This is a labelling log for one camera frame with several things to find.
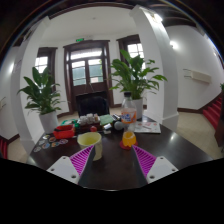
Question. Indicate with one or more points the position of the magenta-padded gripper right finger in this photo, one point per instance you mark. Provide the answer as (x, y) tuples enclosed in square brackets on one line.
[(161, 167)]

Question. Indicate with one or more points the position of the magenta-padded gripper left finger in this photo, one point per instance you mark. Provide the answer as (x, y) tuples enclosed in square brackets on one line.
[(63, 168)]

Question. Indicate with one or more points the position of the clear orange-labelled drink bottle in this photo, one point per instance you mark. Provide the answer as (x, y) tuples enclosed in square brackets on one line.
[(129, 116)]

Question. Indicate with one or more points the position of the round printed sticker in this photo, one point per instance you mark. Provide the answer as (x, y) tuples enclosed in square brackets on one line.
[(54, 144), (45, 145), (63, 141), (37, 149)]

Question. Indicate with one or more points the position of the pale yellow cup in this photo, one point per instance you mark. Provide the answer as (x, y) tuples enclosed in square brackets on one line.
[(90, 145)]

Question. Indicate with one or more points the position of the red plastic box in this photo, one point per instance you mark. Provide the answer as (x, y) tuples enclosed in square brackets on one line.
[(64, 132)]

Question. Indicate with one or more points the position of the white printed booklet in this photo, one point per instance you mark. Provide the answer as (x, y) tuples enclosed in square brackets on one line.
[(148, 127)]

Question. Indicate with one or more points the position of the flat round red coaster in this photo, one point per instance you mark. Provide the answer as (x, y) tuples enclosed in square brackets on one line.
[(122, 146)]

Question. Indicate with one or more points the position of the green flat box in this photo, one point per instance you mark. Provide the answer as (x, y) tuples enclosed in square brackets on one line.
[(68, 122)]

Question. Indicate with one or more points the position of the brown tray of small cups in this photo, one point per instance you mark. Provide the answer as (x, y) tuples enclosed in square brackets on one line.
[(89, 120)]

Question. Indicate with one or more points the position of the small black box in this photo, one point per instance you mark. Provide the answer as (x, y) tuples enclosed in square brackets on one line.
[(107, 131)]

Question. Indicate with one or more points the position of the grey ball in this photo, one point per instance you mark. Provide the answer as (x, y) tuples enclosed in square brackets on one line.
[(118, 125)]

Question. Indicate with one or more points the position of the red carpeted staircase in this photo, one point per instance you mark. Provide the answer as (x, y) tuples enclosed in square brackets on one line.
[(213, 111), (3, 148)]

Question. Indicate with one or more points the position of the green folded cloth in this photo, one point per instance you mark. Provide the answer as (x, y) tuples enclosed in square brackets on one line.
[(106, 119)]

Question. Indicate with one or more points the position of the black chair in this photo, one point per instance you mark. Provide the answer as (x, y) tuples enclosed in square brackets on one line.
[(92, 105)]

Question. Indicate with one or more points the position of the broad potted plant, white pot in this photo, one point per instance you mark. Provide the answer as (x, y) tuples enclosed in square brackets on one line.
[(41, 93)]

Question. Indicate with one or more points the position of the tall potted plant, white pot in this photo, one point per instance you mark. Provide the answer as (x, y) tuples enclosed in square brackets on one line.
[(133, 75)]

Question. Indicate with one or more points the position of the dark wooden double door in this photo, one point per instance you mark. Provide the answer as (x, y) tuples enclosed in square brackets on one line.
[(88, 71)]

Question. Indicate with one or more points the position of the dark-framed window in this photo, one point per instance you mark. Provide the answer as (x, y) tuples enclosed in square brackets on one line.
[(135, 48), (41, 63)]

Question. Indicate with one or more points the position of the green exit sign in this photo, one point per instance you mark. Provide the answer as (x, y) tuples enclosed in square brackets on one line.
[(79, 40)]

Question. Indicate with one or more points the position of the glowing wall lamp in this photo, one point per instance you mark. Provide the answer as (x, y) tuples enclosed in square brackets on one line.
[(173, 44)]

